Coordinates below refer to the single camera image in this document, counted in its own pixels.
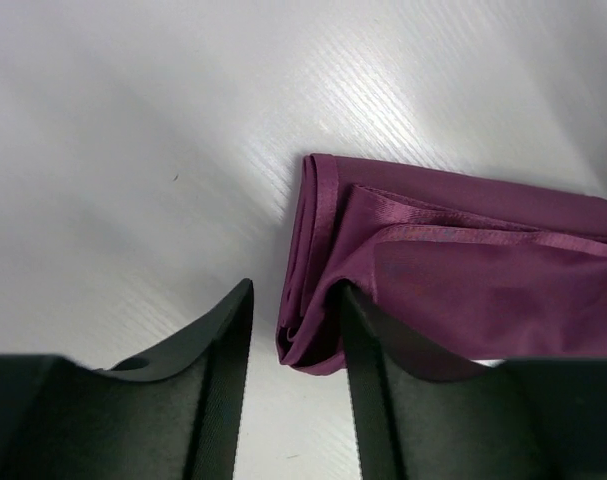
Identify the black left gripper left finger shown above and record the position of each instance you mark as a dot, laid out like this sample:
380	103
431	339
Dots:
172	411

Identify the purple satin napkin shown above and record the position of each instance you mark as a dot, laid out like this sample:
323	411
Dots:
487	269

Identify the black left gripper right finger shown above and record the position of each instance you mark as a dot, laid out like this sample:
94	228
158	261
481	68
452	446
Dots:
423	412

